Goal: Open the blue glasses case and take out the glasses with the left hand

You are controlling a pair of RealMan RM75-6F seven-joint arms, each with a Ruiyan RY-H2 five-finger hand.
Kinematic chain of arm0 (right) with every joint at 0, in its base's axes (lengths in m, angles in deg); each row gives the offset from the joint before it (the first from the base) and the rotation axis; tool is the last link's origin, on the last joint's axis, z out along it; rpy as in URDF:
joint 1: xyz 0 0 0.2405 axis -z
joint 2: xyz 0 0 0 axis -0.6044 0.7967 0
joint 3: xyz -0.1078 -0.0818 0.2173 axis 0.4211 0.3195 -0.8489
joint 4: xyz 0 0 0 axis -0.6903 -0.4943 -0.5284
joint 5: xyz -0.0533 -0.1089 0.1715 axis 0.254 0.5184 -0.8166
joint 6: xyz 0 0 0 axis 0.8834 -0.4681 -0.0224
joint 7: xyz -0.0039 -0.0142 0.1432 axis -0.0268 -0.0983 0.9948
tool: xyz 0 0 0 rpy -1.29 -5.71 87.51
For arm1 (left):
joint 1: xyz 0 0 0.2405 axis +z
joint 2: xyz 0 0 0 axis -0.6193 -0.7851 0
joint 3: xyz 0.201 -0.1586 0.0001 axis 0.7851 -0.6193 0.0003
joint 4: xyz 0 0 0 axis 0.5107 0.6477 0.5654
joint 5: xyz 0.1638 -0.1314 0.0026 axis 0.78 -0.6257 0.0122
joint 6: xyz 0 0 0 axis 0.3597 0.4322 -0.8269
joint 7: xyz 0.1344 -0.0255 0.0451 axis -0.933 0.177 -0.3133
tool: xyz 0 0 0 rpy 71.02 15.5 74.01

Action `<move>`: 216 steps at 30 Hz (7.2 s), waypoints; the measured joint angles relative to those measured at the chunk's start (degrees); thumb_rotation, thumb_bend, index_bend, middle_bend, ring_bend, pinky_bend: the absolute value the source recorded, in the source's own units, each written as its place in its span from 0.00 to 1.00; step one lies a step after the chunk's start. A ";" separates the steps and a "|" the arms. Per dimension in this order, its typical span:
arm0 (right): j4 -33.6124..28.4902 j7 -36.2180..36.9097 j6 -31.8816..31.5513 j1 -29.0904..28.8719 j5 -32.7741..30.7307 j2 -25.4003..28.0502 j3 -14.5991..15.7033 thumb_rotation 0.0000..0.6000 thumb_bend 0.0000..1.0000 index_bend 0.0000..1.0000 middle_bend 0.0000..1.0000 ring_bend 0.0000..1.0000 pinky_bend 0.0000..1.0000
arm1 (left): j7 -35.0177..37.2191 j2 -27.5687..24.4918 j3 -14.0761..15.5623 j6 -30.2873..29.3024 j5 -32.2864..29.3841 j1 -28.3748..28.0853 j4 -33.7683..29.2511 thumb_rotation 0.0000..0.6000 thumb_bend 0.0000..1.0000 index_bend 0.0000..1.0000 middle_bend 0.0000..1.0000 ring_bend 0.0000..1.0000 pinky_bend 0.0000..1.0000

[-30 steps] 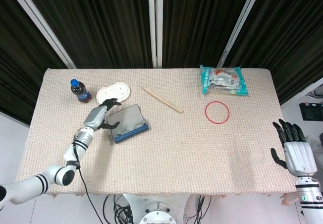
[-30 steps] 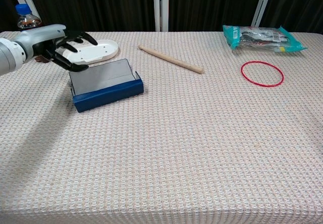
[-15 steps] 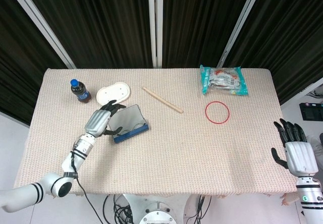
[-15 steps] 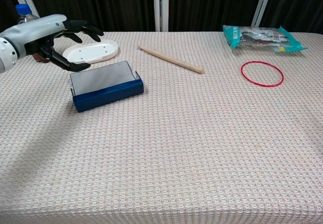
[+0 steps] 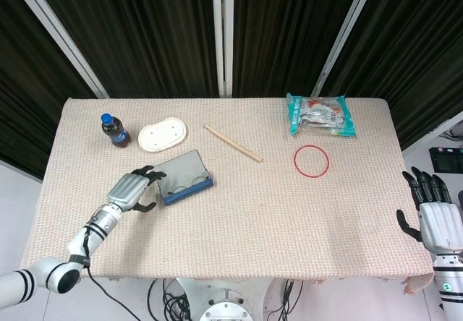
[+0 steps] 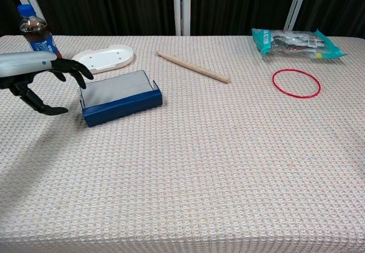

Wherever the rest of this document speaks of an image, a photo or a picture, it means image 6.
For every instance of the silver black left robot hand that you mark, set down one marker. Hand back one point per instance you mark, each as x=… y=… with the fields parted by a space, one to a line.
x=25 y=62

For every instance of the blue printed glasses case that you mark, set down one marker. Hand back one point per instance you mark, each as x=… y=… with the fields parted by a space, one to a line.
x=122 y=107

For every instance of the cola bottle with blue cap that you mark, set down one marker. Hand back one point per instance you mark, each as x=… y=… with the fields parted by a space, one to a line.
x=35 y=30

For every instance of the white oval plastic tray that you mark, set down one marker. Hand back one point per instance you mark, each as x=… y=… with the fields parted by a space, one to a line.
x=105 y=57

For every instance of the black pleated curtain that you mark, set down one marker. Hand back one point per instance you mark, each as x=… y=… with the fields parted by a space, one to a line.
x=108 y=8

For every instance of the wooden stick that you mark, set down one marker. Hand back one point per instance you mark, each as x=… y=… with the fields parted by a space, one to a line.
x=194 y=67

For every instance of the beige woven tablecloth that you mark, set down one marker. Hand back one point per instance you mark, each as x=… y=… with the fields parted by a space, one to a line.
x=199 y=164

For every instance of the teal snack package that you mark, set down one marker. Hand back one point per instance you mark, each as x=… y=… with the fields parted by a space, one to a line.
x=296 y=43

